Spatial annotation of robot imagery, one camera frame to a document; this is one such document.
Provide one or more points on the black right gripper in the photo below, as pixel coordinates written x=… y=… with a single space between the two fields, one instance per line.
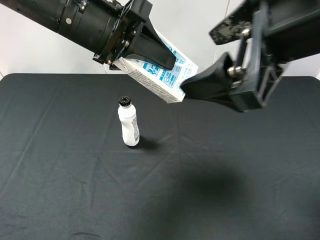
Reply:
x=272 y=33

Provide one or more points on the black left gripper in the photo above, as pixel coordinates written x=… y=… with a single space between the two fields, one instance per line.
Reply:
x=133 y=30

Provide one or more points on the white blue milk carton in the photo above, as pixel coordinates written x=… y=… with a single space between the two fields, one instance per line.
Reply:
x=163 y=83

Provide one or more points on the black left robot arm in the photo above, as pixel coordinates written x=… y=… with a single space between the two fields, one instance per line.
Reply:
x=105 y=27

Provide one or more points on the white bottle black cap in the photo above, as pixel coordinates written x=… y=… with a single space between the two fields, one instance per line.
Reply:
x=128 y=118

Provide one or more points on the black tablecloth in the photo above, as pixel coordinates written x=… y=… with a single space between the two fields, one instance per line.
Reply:
x=200 y=171

